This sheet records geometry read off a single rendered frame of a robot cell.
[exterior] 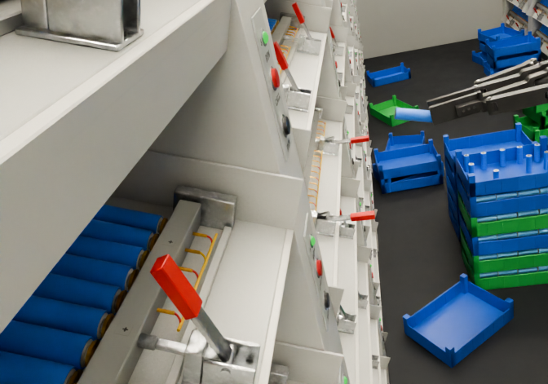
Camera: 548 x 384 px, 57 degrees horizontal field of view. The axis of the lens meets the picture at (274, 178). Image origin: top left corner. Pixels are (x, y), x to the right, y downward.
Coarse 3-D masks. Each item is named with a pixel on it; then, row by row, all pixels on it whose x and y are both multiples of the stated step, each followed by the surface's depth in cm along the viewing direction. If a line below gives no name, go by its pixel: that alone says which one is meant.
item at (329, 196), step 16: (320, 112) 109; (336, 112) 111; (320, 128) 108; (336, 128) 109; (336, 160) 96; (320, 176) 89; (336, 176) 90; (320, 192) 85; (336, 192) 85; (320, 208) 80; (336, 208) 81; (336, 224) 77; (320, 240) 73; (336, 240) 74; (336, 256) 70; (336, 272) 67; (336, 288) 57; (336, 304) 59
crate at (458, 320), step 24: (456, 288) 179; (480, 288) 174; (432, 312) 176; (456, 312) 174; (480, 312) 172; (504, 312) 163; (432, 336) 167; (456, 336) 165; (480, 336) 159; (456, 360) 156
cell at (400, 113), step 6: (396, 108) 77; (402, 108) 77; (408, 108) 77; (396, 114) 77; (402, 114) 77; (408, 114) 77; (414, 114) 77; (420, 114) 77; (426, 114) 76; (408, 120) 78; (414, 120) 77; (420, 120) 77; (426, 120) 77
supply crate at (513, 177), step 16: (528, 144) 173; (544, 144) 171; (480, 160) 177; (496, 160) 177; (512, 160) 176; (464, 176) 167; (480, 176) 172; (512, 176) 158; (528, 176) 158; (544, 176) 157; (480, 192) 162; (496, 192) 161
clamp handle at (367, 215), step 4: (360, 212) 74; (364, 212) 73; (368, 212) 73; (372, 212) 73; (328, 216) 74; (336, 216) 74; (340, 216) 74; (344, 216) 74; (348, 216) 74; (352, 216) 73; (356, 216) 73; (360, 216) 73; (364, 216) 73; (368, 216) 73; (372, 216) 72; (328, 220) 74; (332, 220) 74; (336, 220) 74; (340, 220) 74; (344, 220) 74; (352, 220) 73; (356, 220) 73; (360, 220) 73
